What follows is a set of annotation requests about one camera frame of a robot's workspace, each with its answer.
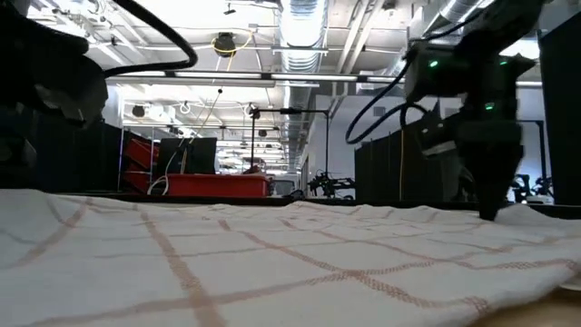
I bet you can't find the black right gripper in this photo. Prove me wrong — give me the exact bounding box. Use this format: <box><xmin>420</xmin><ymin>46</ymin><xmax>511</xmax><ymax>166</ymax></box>
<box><xmin>455</xmin><ymin>119</ymin><xmax>524</xmax><ymax>223</ymax></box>

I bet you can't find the white towel with brown checks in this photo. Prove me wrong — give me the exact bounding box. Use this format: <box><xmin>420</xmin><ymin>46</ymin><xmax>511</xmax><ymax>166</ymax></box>
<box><xmin>0</xmin><ymin>188</ymin><xmax>581</xmax><ymax>327</ymax></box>

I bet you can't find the black background robot with white base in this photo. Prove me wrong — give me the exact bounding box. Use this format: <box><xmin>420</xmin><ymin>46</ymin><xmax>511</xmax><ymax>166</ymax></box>
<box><xmin>510</xmin><ymin>174</ymin><xmax>555</xmax><ymax>204</ymax></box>

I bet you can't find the tall black partition curtain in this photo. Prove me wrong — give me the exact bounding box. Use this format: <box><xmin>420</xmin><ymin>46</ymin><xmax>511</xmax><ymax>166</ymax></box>
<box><xmin>538</xmin><ymin>13</ymin><xmax>581</xmax><ymax>206</ymax></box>

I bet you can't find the black folding partition screen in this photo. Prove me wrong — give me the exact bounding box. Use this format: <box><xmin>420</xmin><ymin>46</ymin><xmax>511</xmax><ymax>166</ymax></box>
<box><xmin>353</xmin><ymin>116</ymin><xmax>468</xmax><ymax>202</ymax></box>

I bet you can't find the long ceiling light bar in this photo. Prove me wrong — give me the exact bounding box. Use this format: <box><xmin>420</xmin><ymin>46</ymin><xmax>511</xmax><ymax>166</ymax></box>
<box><xmin>106</xmin><ymin>68</ymin><xmax>409</xmax><ymax>86</ymax></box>

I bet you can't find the red plastic tote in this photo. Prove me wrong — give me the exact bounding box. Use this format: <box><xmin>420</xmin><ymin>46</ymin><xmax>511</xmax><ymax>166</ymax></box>
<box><xmin>163</xmin><ymin>173</ymin><xmax>272</xmax><ymax>198</ymax></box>

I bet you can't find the blue metal stand frame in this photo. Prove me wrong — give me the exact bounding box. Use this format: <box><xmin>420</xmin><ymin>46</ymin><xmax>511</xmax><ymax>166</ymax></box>
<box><xmin>521</xmin><ymin>119</ymin><xmax>547</xmax><ymax>183</ymax></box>

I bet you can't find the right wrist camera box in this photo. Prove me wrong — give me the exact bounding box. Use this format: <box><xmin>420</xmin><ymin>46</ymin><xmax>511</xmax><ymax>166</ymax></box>
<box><xmin>416</xmin><ymin>107</ymin><xmax>458</xmax><ymax>159</ymax></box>

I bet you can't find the black partition wall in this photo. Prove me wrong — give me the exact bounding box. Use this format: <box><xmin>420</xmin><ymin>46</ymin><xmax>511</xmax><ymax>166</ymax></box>
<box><xmin>35</xmin><ymin>118</ymin><xmax>123</xmax><ymax>193</ymax></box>

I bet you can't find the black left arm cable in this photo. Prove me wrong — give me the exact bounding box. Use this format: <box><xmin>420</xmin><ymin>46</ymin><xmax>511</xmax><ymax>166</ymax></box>
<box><xmin>103</xmin><ymin>0</ymin><xmax>200</xmax><ymax>79</ymax></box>

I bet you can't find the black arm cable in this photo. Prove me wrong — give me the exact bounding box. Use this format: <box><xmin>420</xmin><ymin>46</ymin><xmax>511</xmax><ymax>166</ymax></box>
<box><xmin>103</xmin><ymin>0</ymin><xmax>200</xmax><ymax>79</ymax></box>
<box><xmin>344</xmin><ymin>17</ymin><xmax>430</xmax><ymax>146</ymax></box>

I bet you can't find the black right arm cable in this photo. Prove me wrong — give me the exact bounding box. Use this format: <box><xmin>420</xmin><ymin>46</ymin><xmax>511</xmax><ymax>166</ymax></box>
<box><xmin>344</xmin><ymin>17</ymin><xmax>430</xmax><ymax>146</ymax></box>

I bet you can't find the black ceiling cord reel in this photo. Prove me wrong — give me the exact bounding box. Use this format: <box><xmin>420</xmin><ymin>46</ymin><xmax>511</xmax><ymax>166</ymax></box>
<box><xmin>212</xmin><ymin>30</ymin><xmax>238</xmax><ymax>58</ymax></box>

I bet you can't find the black aluminium table frame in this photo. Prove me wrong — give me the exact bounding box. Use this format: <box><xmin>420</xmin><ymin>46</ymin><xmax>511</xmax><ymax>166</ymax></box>
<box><xmin>58</xmin><ymin>193</ymin><xmax>581</xmax><ymax>221</ymax></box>

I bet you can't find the black pipe stand frame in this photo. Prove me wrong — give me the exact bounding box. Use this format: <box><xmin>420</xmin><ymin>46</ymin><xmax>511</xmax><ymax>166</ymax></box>
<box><xmin>248</xmin><ymin>106</ymin><xmax>330</xmax><ymax>183</ymax></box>

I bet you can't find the silver ribbed ventilation duct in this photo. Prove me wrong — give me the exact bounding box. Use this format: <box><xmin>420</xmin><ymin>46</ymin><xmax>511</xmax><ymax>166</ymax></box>
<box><xmin>277</xmin><ymin>0</ymin><xmax>329</xmax><ymax>137</ymax></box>

